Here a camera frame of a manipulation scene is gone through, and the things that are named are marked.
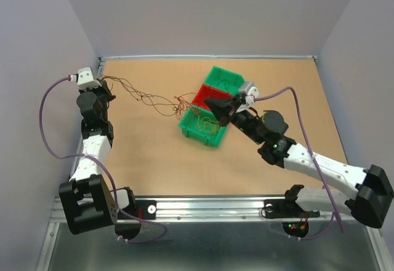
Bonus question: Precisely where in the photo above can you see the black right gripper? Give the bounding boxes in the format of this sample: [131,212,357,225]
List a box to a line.
[204,93,265,145]

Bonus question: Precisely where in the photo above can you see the yellow wire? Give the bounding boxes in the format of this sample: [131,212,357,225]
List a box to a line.
[187,112,224,136]

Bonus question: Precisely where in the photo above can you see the red brown wire bundle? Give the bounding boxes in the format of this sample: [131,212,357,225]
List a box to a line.
[101,73,185,119]

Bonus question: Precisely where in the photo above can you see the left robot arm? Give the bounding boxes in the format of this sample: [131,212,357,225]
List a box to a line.
[58,79,137,235]

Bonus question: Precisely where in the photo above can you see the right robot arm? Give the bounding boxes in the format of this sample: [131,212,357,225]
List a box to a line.
[204,95,393,229]

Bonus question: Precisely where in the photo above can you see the red plastic bin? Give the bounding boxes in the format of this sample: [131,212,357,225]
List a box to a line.
[191,84,236,111]

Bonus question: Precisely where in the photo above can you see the far green plastic bin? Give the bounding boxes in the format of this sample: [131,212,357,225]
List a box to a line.
[204,66,245,95]

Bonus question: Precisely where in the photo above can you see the green plastic bin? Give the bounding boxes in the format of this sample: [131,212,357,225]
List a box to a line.
[204,66,245,95]
[179,105,228,148]

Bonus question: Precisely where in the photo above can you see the near green plastic bin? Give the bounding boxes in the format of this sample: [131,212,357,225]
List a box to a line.
[179,105,228,148]

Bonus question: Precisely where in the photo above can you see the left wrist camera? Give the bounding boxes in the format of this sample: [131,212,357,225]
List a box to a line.
[77,67,102,91]

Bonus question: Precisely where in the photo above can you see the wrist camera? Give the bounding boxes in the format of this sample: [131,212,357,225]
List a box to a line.
[236,81,260,113]
[77,67,102,91]

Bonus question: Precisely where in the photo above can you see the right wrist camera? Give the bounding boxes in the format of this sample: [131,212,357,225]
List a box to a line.
[236,81,260,113]

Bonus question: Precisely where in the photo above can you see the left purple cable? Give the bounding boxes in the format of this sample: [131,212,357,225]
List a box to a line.
[39,75,169,244]

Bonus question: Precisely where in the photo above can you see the aluminium mounting rail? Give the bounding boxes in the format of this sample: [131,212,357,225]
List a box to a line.
[50,194,379,222]

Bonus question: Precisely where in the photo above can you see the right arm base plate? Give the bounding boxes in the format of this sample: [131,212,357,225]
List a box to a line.
[260,199,320,219]

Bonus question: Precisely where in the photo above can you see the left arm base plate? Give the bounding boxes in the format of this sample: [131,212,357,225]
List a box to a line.
[119,199,157,220]

